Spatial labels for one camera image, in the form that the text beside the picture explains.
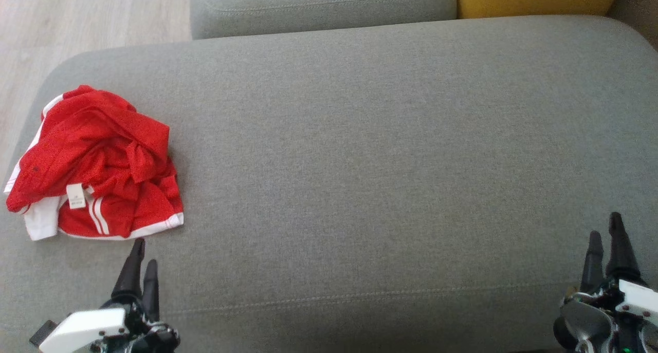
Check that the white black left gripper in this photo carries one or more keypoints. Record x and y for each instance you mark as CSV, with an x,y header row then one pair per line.
x,y
92,330

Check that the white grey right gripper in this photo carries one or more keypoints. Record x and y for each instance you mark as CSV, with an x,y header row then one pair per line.
x,y
591,322

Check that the red t-shirt with white label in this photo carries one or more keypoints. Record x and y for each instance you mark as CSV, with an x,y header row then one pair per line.
x,y
103,152

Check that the grey sofa seat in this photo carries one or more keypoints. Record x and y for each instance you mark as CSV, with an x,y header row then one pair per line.
x,y
360,163

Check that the grey sofa back cushion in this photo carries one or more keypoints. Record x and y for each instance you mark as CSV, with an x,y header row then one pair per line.
x,y
318,8

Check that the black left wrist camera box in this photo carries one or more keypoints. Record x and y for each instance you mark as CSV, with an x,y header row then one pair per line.
x,y
43,333

